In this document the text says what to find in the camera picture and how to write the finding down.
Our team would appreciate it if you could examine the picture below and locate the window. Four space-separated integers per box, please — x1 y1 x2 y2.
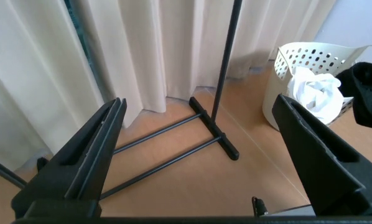
63 0 113 101

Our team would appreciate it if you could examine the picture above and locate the black clothes rack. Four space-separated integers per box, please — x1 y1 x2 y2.
0 0 243 200

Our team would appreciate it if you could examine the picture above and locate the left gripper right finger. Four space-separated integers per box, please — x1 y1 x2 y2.
271 93 372 217

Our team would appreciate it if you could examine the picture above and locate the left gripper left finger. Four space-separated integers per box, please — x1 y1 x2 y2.
11 97 128 218

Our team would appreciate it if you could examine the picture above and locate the white garment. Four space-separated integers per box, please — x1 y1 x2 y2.
287 65 345 125

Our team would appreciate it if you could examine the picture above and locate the white laundry basket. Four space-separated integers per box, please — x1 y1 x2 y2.
262 42 372 131

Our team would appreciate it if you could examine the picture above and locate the beige curtain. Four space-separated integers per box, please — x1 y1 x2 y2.
70 0 338 128
0 0 105 172

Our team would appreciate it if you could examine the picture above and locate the black garment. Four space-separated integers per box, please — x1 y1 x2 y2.
335 61 372 132

